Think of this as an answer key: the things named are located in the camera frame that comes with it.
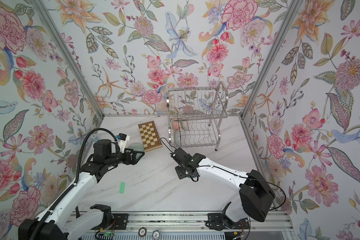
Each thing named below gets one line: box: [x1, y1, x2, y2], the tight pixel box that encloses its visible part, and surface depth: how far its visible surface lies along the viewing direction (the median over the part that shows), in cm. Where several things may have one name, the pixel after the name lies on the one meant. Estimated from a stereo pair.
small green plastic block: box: [119, 182, 125, 194], surface depth 86 cm
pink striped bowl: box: [181, 120, 189, 131], surface depth 102 cm
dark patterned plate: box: [173, 129, 181, 147], surface depth 94 cm
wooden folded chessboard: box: [138, 120, 163, 152], surface depth 106 cm
